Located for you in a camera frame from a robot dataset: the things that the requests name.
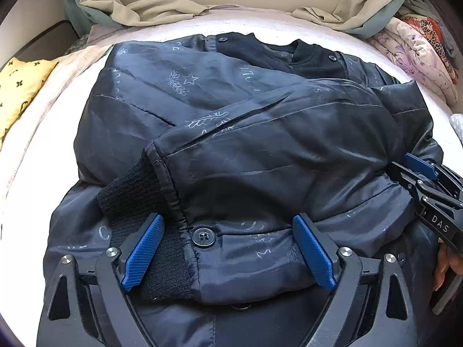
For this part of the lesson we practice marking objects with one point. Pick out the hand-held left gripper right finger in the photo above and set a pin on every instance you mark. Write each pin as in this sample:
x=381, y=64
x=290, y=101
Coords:
x=313, y=253

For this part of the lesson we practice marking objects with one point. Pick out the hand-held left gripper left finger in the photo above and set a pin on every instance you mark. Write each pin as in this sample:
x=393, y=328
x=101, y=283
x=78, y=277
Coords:
x=144, y=253

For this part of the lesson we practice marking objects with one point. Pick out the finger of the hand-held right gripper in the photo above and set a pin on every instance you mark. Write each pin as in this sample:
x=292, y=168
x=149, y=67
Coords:
x=401, y=173
x=419, y=164

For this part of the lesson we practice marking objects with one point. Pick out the dark navy padded jacket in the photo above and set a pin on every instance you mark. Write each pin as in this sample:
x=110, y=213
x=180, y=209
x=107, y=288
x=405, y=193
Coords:
x=235, y=144

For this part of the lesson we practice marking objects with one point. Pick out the person's right hand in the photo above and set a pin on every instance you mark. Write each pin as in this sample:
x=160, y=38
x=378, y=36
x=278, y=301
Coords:
x=442, y=267

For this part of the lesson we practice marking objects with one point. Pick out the grey polka-dot quilt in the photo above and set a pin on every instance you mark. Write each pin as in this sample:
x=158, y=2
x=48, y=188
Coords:
x=457, y=123

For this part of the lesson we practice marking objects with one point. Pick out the pink floral quilt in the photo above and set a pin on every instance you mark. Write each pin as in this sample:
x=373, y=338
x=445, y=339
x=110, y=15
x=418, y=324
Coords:
x=416, y=50

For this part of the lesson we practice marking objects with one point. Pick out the grey folded cloth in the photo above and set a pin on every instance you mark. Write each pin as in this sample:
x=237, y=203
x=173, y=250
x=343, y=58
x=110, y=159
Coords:
x=446, y=48

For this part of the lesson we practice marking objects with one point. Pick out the orange patterned blanket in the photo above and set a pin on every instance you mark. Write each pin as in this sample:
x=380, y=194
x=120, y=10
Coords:
x=430, y=29

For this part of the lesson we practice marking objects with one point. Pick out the beige and green curtain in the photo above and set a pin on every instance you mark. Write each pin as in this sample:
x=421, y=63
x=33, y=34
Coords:
x=108, y=11
x=361, y=11

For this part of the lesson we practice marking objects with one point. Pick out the cream towel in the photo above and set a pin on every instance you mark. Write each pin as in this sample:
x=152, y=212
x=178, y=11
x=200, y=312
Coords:
x=68, y=72

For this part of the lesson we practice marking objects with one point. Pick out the yellow patterned pillow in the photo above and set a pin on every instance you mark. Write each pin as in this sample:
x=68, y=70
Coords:
x=21, y=86

